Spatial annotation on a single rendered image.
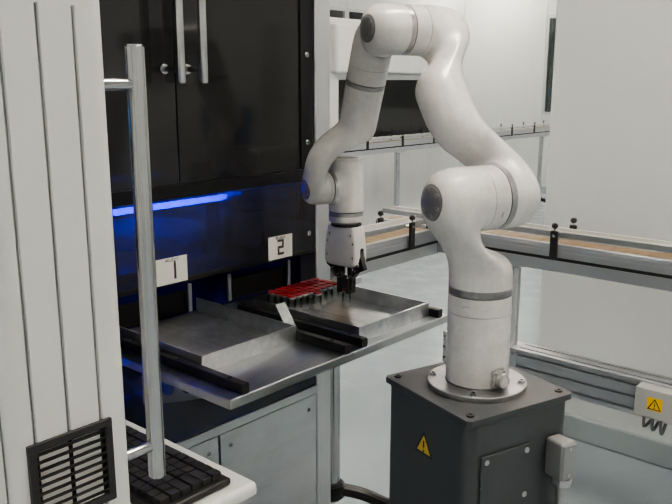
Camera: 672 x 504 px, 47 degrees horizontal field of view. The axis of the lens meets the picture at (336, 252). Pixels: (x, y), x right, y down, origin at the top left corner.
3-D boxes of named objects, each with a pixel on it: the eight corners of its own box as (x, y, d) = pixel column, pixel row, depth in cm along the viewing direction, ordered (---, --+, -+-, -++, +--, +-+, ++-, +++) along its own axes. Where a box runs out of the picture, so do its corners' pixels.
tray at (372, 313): (253, 312, 191) (252, 298, 190) (324, 291, 210) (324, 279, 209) (359, 342, 169) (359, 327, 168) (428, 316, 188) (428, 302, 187)
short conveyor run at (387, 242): (306, 292, 223) (306, 238, 220) (269, 283, 233) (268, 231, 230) (441, 253, 273) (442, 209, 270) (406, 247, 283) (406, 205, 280)
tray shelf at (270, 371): (85, 350, 170) (84, 341, 169) (306, 287, 221) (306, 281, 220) (230, 410, 139) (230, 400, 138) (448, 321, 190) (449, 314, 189)
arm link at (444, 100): (456, 244, 144) (524, 236, 151) (492, 213, 134) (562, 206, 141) (374, 29, 161) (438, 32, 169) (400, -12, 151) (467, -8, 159)
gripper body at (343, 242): (320, 219, 191) (320, 263, 193) (352, 223, 184) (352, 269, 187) (340, 215, 196) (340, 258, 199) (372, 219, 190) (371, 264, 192)
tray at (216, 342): (104, 336, 173) (103, 321, 172) (197, 311, 192) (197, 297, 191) (202, 373, 151) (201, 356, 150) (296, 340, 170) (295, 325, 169)
